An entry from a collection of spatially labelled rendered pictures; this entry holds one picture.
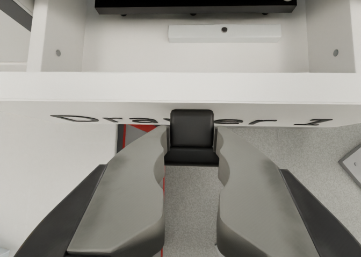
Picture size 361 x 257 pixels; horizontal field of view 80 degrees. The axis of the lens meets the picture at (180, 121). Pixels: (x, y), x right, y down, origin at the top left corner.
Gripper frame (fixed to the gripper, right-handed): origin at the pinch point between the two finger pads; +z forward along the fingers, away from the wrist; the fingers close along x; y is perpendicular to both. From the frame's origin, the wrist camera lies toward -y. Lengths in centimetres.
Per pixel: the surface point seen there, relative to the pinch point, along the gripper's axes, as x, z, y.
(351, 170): 71, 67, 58
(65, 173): -16.4, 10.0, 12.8
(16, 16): -14.1, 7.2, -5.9
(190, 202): 0, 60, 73
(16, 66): -22.8, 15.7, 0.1
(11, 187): -23.6, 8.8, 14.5
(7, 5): -13.6, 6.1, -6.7
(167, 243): -10, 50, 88
